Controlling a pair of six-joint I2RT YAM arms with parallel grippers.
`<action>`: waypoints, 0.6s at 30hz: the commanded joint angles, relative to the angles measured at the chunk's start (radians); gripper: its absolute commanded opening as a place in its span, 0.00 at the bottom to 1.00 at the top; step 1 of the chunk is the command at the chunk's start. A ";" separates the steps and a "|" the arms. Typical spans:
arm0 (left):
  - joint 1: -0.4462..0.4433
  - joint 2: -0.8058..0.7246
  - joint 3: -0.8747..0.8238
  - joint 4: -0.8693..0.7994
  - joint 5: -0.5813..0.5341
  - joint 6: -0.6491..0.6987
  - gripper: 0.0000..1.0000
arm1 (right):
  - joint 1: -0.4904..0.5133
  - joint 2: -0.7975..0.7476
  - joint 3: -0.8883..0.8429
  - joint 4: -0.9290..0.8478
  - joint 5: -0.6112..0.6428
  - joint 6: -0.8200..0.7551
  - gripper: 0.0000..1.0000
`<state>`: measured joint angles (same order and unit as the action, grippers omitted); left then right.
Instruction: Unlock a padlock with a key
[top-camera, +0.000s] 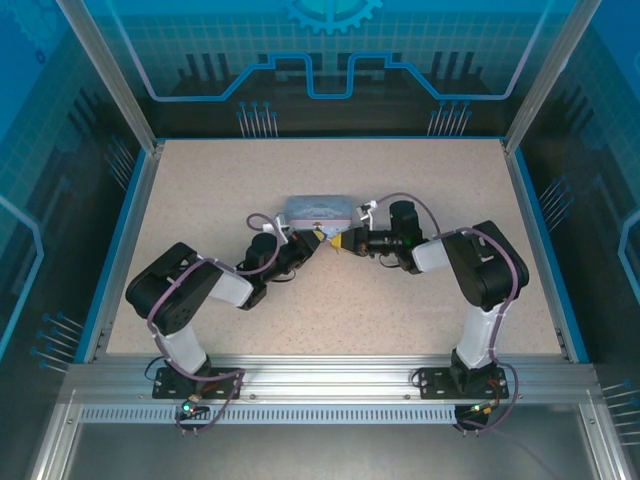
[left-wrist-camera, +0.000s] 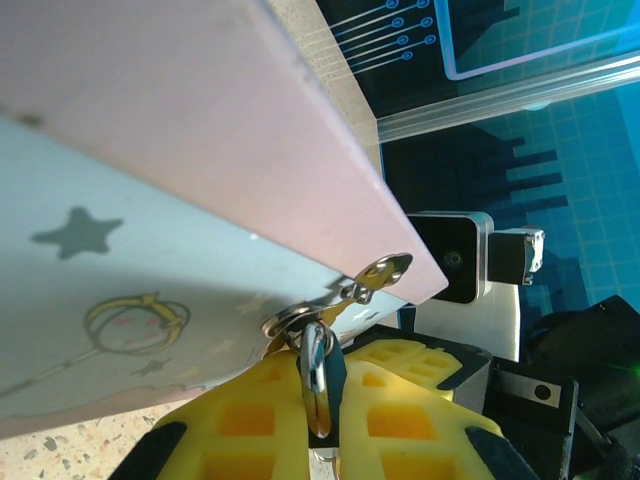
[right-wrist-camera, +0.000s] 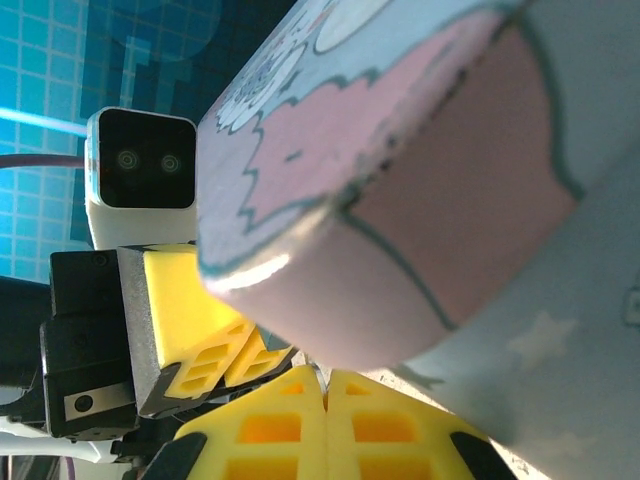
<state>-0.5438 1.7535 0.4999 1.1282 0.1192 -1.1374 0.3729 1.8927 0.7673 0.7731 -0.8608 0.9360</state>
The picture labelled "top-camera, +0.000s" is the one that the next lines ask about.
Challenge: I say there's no pale blue cartoon tin box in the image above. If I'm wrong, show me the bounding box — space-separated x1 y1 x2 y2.
282 194 354 225

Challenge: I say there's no blue table edge strip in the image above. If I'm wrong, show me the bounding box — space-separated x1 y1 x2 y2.
73 147 151 364
514 147 591 364

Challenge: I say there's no grey sheet metal panel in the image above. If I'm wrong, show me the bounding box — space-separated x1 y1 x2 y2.
62 419 601 480

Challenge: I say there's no long aluminium base rail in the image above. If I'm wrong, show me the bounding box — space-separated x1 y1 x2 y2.
67 353 601 402

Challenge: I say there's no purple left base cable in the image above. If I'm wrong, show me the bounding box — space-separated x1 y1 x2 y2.
172 372 247 437

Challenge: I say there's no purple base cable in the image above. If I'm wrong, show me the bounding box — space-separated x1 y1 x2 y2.
452 363 521 437
172 372 247 437

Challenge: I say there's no slotted grey cable duct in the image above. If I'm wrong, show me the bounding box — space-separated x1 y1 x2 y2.
79 405 461 426

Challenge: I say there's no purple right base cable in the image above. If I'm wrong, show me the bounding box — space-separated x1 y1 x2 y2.
452 363 521 437

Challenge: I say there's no aluminium frame post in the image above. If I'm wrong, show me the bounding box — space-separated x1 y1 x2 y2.
54 0 166 152
502 0 604 154

